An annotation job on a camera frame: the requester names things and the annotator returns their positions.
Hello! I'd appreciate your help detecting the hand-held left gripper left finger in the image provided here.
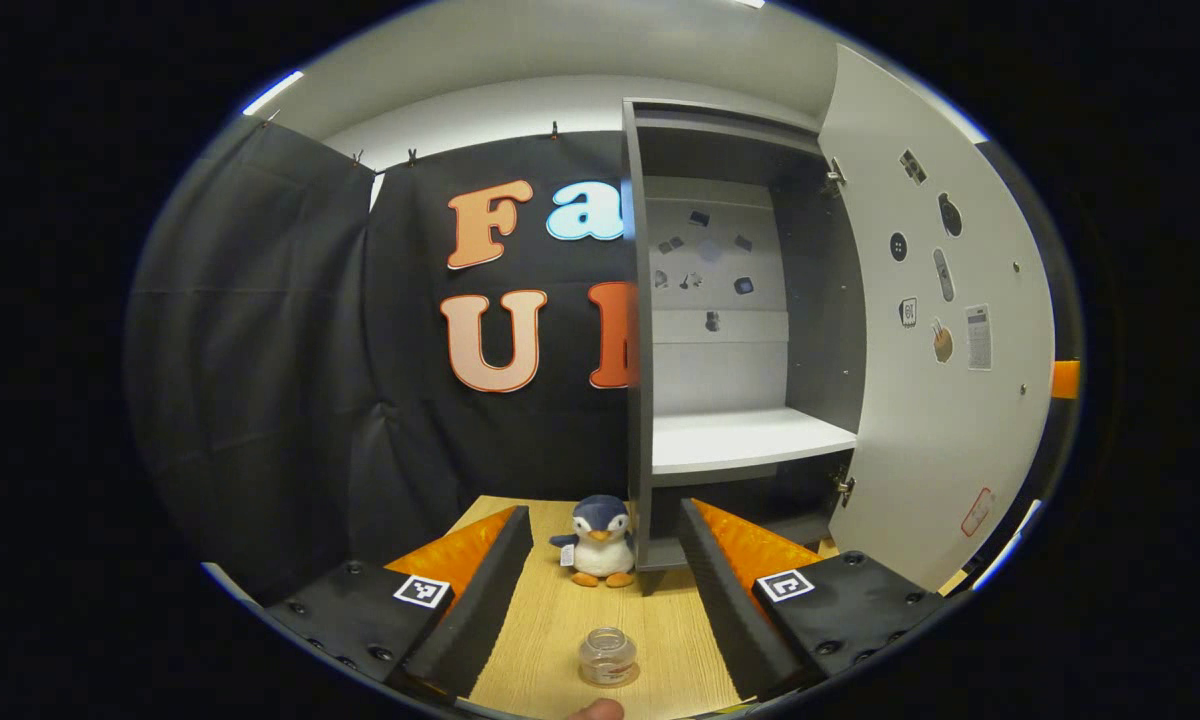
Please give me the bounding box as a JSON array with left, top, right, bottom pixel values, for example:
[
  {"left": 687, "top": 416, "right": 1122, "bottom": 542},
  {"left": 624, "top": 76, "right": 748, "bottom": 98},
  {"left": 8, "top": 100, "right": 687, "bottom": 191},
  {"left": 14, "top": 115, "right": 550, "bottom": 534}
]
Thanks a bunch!
[{"left": 260, "top": 505, "right": 535, "bottom": 701}]

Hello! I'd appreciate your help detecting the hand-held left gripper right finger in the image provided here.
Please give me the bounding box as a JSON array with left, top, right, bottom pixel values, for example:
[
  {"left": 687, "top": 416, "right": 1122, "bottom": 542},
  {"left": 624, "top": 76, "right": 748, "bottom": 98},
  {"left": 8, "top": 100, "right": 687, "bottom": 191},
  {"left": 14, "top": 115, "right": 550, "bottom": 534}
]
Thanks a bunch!
[{"left": 678, "top": 498, "right": 947, "bottom": 701}]

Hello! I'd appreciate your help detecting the clear plastic bottle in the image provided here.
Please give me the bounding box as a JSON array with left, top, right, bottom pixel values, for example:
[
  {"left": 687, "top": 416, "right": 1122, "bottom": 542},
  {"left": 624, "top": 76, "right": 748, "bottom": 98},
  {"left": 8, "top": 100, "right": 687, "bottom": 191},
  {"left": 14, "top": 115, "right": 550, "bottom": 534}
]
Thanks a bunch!
[{"left": 577, "top": 627, "right": 640, "bottom": 688}]

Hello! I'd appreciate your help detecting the white cabinet door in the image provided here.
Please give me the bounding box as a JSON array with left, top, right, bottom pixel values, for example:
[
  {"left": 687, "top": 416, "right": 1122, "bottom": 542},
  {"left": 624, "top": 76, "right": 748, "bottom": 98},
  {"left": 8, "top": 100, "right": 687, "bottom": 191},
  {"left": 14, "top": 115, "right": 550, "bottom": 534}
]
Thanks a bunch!
[{"left": 818, "top": 43, "right": 1057, "bottom": 593}]

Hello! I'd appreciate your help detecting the penguin plush toy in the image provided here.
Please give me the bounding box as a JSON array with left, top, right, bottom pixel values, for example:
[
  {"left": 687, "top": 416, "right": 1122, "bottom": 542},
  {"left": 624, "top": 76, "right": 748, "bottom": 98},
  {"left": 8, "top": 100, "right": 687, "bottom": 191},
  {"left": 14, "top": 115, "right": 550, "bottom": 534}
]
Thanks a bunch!
[{"left": 548, "top": 495, "right": 637, "bottom": 589}]

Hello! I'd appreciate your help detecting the black backdrop cloth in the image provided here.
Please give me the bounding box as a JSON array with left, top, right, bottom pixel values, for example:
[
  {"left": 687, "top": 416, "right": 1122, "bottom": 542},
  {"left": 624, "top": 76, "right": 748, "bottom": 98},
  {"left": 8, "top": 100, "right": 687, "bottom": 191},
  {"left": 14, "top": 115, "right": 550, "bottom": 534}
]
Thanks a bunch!
[{"left": 125, "top": 118, "right": 1083, "bottom": 601}]

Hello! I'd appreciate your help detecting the long ceiling light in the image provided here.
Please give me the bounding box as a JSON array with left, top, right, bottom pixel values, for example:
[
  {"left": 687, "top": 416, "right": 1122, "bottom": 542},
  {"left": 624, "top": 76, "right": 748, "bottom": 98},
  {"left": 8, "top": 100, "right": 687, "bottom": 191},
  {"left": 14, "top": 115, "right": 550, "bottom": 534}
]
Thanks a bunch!
[{"left": 242, "top": 69, "right": 305, "bottom": 117}]

